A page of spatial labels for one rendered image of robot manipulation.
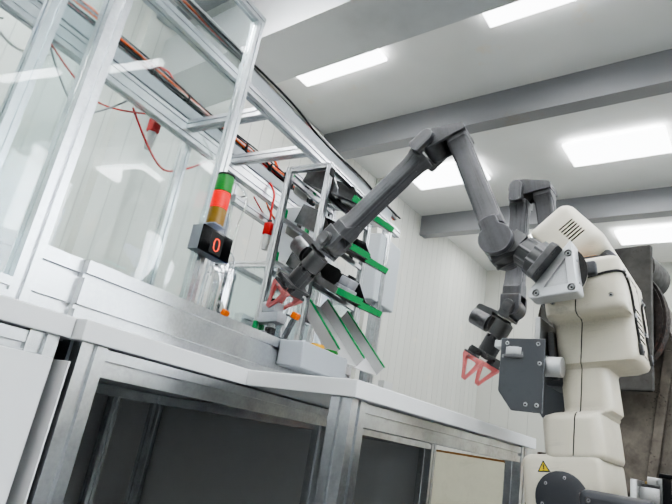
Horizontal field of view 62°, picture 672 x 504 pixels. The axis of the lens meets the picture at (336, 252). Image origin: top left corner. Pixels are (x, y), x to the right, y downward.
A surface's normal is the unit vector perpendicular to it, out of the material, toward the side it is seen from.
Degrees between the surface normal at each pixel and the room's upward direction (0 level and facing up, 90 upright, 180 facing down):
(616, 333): 90
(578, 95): 90
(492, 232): 86
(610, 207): 90
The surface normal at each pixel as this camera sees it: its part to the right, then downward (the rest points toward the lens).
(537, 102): -0.59, -0.35
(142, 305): 0.86, -0.02
